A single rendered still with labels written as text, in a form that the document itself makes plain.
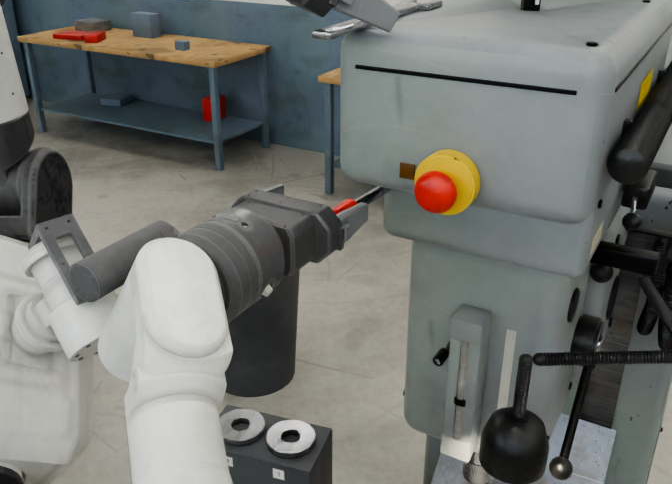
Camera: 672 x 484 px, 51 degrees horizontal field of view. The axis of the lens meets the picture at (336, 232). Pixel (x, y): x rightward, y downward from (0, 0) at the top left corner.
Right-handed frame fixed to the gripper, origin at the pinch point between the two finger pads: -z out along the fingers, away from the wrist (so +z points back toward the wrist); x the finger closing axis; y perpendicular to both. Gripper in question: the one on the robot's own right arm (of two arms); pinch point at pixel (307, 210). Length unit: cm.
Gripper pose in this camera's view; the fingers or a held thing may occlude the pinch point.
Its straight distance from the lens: 75.8
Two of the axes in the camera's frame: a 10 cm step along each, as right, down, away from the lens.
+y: 0.0, 9.0, 4.3
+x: -8.7, -2.1, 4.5
